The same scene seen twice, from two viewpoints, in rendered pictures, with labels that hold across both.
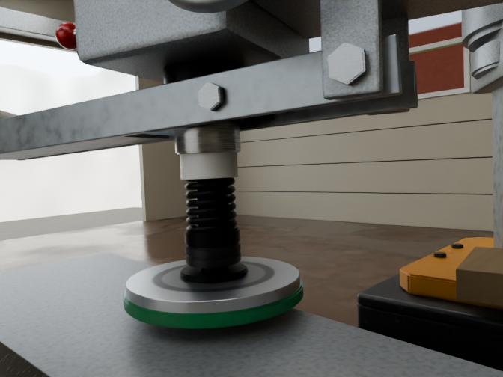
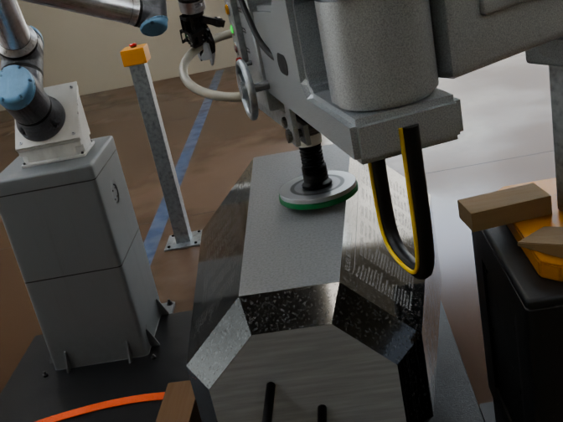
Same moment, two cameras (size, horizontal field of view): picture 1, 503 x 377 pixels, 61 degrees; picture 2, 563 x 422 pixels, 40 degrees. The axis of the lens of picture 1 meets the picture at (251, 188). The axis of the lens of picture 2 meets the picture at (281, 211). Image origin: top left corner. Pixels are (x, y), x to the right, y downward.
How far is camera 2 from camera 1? 1.74 m
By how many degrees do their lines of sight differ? 54
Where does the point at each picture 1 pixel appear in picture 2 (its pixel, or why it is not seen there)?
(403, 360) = (328, 234)
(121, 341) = (276, 206)
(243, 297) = (301, 200)
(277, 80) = not seen: hidden behind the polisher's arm
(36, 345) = (255, 202)
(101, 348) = (268, 208)
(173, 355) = (280, 215)
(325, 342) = (323, 222)
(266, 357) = (300, 223)
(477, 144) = not seen: outside the picture
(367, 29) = (291, 126)
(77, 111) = not seen: hidden behind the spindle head
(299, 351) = (311, 223)
